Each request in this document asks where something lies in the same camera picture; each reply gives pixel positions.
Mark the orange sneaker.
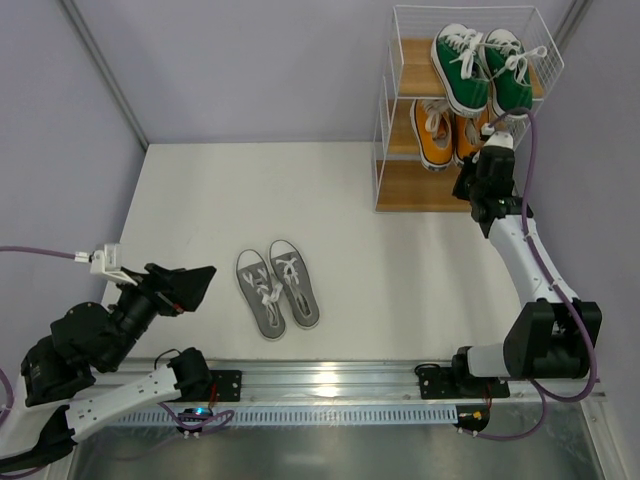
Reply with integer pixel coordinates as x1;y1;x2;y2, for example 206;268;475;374
410;99;453;172
453;108;489;167

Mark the grey sneaker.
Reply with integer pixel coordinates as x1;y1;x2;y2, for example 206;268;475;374
269;239;320;330
236;249;286;341

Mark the green sneaker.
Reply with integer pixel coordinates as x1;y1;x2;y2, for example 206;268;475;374
480;29;548;120
431;23;490;118

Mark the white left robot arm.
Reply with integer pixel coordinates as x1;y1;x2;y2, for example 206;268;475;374
1;263;216;477

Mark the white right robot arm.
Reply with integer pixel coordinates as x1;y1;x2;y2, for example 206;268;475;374
453;142;602;402

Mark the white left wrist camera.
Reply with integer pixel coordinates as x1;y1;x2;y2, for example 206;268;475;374
72;243;137;285

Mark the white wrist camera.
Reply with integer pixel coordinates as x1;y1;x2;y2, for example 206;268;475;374
72;243;137;285
480;123;514;150

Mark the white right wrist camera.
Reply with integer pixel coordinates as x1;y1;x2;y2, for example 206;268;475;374
480;123;514;150

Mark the aluminium mounting rail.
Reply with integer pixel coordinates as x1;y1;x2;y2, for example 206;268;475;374
93;359;587;404

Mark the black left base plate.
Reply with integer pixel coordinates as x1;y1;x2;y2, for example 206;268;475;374
210;369;243;403

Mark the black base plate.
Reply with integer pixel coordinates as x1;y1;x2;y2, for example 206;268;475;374
210;369;243;403
414;363;510;400

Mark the white wire shoe shelf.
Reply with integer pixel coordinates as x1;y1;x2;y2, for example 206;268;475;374
372;5;564;212

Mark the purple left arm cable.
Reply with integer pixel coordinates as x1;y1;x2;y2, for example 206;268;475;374
0;245;236;461

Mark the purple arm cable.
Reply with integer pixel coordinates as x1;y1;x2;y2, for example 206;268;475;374
469;107;601;441
0;245;236;461

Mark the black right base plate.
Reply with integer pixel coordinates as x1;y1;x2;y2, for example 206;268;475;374
414;363;510;400

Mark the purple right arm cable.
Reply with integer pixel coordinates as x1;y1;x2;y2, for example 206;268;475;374
469;107;601;441

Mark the slotted grey cable duct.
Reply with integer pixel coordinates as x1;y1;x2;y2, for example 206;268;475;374
99;405;459;426

